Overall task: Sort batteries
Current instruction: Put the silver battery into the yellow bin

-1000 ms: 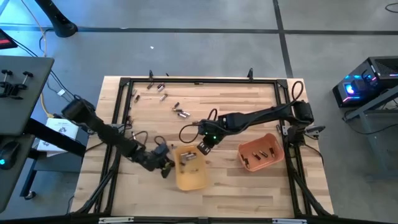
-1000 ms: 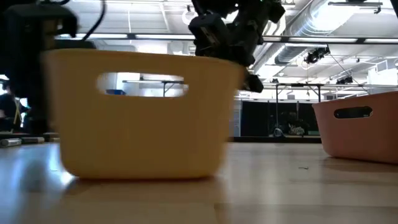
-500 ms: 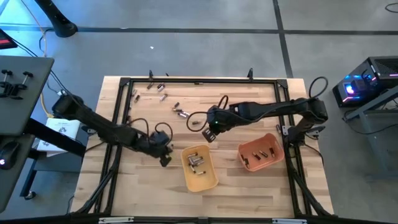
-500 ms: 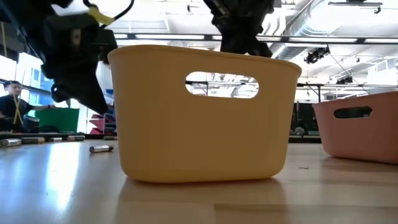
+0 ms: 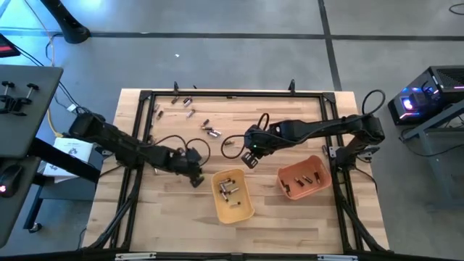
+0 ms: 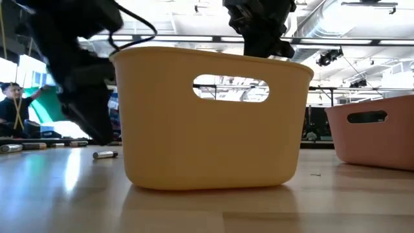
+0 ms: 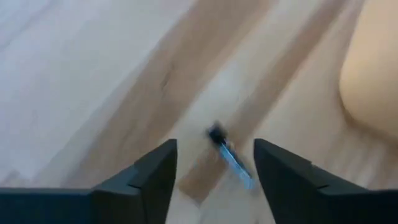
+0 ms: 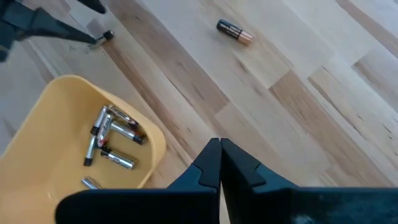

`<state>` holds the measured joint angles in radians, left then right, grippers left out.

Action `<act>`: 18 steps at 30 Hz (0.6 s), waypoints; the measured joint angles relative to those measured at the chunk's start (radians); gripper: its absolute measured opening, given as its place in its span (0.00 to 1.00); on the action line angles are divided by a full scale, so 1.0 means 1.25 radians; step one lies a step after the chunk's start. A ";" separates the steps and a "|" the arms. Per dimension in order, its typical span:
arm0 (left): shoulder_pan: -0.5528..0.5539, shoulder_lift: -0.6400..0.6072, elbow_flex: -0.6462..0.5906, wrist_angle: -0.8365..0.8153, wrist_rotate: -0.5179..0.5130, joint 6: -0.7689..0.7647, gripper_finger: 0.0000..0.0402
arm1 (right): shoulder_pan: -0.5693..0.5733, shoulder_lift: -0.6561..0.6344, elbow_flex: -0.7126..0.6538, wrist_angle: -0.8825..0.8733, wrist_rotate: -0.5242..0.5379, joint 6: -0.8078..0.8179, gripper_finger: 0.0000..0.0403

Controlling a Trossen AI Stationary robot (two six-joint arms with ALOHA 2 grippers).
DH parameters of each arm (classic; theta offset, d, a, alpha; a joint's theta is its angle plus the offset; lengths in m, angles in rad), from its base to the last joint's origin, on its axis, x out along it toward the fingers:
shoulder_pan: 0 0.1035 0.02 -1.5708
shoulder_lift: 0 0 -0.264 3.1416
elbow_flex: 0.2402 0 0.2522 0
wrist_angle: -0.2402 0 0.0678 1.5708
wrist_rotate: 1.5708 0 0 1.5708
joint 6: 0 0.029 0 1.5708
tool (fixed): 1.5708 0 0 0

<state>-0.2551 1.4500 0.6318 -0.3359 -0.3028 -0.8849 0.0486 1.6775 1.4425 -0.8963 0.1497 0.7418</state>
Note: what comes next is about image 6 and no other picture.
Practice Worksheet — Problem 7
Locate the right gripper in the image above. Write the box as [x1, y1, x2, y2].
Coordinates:
[223, 0, 297, 59]

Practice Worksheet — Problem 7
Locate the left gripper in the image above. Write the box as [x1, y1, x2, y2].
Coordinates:
[38, 35, 116, 146]

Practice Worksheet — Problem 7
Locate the silver AA battery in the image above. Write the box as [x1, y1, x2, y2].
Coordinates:
[93, 150, 119, 160]
[0, 144, 23, 153]

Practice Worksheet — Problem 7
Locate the yellow plastic bin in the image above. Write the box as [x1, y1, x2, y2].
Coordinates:
[109, 46, 314, 191]

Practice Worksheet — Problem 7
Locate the green fabric sheet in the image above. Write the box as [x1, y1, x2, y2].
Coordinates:
[24, 86, 69, 124]

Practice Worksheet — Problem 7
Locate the black stage light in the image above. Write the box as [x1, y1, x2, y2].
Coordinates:
[349, 78, 368, 89]
[316, 47, 344, 67]

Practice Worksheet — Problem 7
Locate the black bag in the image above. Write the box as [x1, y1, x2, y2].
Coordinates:
[24, 120, 42, 139]

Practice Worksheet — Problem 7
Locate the person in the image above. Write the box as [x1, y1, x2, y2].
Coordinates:
[0, 81, 52, 139]

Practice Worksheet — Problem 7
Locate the black cabinet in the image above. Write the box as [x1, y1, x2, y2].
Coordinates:
[302, 106, 334, 142]

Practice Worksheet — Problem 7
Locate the pink plastic basket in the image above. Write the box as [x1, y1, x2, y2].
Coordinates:
[325, 94, 414, 172]

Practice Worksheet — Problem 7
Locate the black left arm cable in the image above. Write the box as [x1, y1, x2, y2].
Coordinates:
[108, 1, 158, 54]

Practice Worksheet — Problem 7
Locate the black ceiling rail fixture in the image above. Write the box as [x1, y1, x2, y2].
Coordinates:
[341, 0, 398, 16]

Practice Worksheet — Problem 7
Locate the black aluminium table frame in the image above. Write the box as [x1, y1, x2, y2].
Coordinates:
[0, 137, 336, 150]

